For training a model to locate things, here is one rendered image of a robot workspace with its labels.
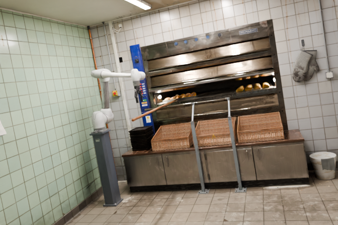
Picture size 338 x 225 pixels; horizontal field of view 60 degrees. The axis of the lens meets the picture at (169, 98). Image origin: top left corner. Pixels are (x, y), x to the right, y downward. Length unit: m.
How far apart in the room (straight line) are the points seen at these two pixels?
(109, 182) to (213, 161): 1.39
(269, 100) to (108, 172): 2.39
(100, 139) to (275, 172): 2.25
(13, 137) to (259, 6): 3.41
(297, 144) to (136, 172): 2.17
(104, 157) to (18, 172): 1.06
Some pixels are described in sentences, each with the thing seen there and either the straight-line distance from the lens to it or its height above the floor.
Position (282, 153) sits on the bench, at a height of 0.42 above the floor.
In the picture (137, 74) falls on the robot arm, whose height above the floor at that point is 1.66.
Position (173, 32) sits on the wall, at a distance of 4.43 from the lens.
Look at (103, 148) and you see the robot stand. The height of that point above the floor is 0.79.
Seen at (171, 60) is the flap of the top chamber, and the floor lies 1.81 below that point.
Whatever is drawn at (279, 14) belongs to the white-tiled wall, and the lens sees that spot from 4.29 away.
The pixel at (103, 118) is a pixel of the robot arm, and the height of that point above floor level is 1.16.
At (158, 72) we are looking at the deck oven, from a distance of 4.48.
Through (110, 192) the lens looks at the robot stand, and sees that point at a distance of 4.14.
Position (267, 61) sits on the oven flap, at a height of 1.55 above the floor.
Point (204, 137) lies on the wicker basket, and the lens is 3.91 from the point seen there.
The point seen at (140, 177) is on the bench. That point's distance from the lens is 4.31.
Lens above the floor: 1.54
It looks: 4 degrees down
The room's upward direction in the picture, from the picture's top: 10 degrees counter-clockwise
